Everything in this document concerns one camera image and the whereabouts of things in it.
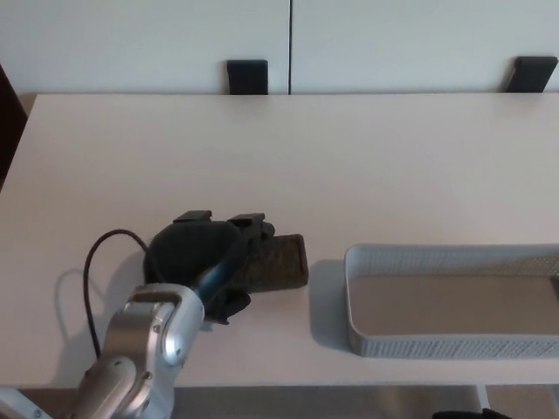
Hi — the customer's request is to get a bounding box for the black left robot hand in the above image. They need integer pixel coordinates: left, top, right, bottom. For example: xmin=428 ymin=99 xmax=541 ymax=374
xmin=142 ymin=209 xmax=276 ymax=326

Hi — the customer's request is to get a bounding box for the dark felt board eraser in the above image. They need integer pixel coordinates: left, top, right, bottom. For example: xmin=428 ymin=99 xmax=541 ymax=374
xmin=234 ymin=233 xmax=311 ymax=295

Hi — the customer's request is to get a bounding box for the white desk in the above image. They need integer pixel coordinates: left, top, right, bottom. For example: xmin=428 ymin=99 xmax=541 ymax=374
xmin=0 ymin=92 xmax=559 ymax=419

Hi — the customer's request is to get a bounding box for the grey perforated tray container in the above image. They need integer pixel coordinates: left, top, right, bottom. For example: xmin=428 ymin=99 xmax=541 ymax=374
xmin=343 ymin=243 xmax=559 ymax=361

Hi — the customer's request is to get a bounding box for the black robot foot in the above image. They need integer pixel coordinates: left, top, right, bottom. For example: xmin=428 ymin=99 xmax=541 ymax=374
xmin=431 ymin=408 xmax=504 ymax=419

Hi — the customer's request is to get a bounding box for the dark brown panel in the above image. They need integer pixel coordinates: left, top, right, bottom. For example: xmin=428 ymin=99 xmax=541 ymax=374
xmin=0 ymin=63 xmax=30 ymax=194

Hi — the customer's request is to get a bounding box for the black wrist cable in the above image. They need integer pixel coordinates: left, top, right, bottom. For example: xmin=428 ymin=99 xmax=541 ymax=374
xmin=83 ymin=229 xmax=152 ymax=358

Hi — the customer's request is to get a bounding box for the black cabinet handle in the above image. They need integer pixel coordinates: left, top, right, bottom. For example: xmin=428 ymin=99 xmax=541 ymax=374
xmin=505 ymin=55 xmax=559 ymax=94
xmin=225 ymin=58 xmax=269 ymax=96

